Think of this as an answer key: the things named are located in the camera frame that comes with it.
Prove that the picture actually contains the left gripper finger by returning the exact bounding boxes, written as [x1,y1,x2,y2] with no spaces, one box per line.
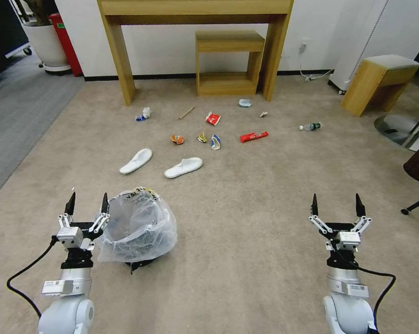
[90,192,111,234]
[58,190,77,231]

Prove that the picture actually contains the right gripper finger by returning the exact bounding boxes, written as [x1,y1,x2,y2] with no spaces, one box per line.
[349,193,373,233]
[308,193,330,235]

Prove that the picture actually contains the clear plastic bin liner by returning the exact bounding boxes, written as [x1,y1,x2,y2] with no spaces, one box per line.
[97,187,178,263]

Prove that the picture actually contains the black trash bin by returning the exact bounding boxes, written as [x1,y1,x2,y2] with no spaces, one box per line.
[109,208,172,276]

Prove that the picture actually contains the white slipper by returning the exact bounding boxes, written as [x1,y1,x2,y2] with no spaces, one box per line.
[119,148,154,175]
[163,157,204,180]

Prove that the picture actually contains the black chair leg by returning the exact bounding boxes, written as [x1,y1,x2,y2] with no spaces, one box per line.
[400,194,419,215]

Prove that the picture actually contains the round metal table base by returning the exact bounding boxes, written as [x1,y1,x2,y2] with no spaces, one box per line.
[374,114,419,151]

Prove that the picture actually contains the long red snack wrapper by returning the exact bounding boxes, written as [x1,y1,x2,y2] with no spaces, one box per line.
[239,131,270,144]

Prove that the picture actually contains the blue white crumpled wrapper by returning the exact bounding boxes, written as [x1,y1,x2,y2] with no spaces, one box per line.
[135,107,153,123]

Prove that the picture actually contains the thin wooden stick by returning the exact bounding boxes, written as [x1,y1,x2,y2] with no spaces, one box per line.
[177,105,197,121]

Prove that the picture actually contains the grey cushioned wooden stool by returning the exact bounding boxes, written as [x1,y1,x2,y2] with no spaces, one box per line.
[340,54,419,118]

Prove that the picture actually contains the white pot saucer stand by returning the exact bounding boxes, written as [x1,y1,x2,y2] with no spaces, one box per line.
[39,62,73,74]

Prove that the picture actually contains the white wheeled cabinet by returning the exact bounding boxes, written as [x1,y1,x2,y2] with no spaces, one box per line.
[327,20,374,95]

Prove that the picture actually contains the red cabinet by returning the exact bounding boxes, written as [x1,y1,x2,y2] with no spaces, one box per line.
[47,13,84,78]

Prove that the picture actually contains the white plant pot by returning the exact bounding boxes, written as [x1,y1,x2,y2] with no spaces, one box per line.
[21,21,71,67]

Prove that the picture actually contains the small wooden stool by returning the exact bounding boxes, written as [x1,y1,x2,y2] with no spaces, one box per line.
[195,30,266,98]

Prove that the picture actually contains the black board on wheels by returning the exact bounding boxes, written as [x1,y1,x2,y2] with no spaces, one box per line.
[0,0,33,88]

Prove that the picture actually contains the potted plant trunk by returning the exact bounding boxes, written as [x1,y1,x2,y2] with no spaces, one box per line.
[13,0,54,27]

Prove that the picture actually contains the large wooden desk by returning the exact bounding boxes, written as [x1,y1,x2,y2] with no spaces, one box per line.
[96,0,296,107]

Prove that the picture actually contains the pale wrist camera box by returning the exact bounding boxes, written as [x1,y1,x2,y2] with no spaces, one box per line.
[335,231,362,250]
[57,226,84,250]

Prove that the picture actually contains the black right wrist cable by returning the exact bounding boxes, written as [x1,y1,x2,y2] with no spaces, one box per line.
[352,263,397,334]

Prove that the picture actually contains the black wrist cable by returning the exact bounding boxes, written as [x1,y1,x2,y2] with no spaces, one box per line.
[352,263,397,334]
[6,235,62,318]

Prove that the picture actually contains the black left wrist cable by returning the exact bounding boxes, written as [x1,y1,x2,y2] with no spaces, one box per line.
[6,235,62,318]

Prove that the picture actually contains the white power cable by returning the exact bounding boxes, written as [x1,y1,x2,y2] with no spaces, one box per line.
[298,52,335,83]

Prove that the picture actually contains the white bead chain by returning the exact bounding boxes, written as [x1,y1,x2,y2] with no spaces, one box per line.
[347,0,389,84]

